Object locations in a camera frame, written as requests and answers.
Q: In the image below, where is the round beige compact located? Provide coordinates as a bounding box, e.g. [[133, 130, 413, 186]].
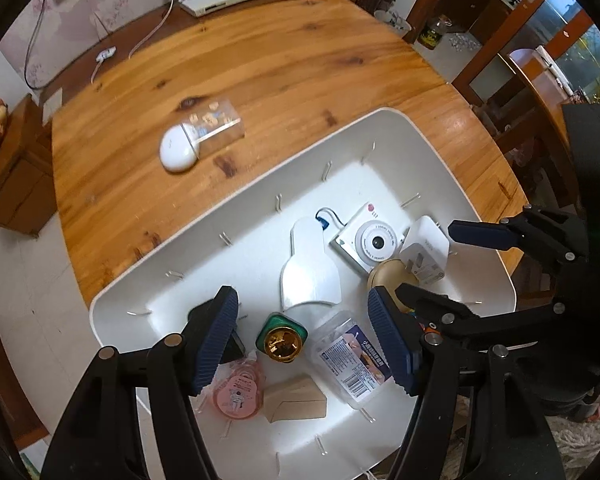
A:
[[367, 259, 419, 313]]

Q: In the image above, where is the pink round tape case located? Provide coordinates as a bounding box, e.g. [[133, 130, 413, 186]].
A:
[[213, 356, 263, 420]]

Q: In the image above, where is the white square charger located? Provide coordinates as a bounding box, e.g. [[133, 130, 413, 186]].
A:
[[399, 216, 450, 285]]

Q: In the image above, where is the green bottle gold cap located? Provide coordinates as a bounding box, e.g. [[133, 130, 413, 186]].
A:
[[256, 313, 309, 363]]

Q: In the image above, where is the blue label plastic box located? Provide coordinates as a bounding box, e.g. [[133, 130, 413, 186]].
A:
[[306, 310, 392, 410]]

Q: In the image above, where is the beige angular box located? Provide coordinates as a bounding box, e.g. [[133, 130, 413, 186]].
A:
[[262, 374, 327, 424]]

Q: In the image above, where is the multicolour puzzle cube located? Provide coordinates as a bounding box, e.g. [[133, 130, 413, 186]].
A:
[[406, 310, 429, 333]]

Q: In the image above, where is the black power adapter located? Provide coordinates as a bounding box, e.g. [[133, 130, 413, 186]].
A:
[[187, 298, 248, 366]]

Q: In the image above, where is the white plastic tray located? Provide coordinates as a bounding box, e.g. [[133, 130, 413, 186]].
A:
[[87, 106, 519, 480]]

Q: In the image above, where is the wooden chair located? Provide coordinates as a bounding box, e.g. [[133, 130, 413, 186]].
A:
[[453, 48, 578, 206]]

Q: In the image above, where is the white oval mouse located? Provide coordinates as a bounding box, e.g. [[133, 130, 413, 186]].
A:
[[159, 124, 198, 174]]

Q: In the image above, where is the white plastic bucket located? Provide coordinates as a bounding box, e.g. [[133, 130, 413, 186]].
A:
[[374, 9, 413, 38]]

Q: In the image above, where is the wooden side cabinet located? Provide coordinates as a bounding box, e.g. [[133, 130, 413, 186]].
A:
[[0, 94, 57, 236]]

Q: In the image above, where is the white paper on bench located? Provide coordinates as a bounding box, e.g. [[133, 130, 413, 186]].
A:
[[42, 88, 64, 125]]

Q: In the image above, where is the white toy camera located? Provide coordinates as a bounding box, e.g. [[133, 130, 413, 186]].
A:
[[315, 202, 404, 275]]

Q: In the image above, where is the black cable on wall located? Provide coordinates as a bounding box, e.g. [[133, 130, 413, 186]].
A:
[[23, 0, 52, 91]]

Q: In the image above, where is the white charging cable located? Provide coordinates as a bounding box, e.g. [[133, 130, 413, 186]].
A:
[[89, 0, 176, 85]]

